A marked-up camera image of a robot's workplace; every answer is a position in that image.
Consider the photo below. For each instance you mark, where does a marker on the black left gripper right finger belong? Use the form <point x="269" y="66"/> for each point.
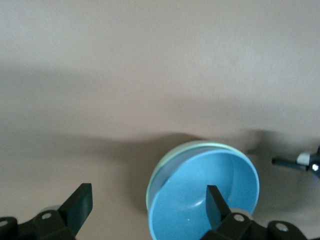
<point x="225" y="220"/>

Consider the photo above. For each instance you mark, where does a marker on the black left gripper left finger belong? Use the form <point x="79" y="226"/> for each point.
<point x="75" y="210"/>

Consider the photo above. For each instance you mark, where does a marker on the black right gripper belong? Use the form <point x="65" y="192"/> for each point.
<point x="316" y="162"/>

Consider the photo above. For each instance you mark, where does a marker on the blue bowl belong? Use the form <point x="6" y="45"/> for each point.
<point x="190" y="190"/>

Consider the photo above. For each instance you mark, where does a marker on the light green bowl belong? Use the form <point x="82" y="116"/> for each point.
<point x="172" y="151"/>

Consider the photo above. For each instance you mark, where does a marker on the brown table cloth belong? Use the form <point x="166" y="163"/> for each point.
<point x="125" y="75"/>

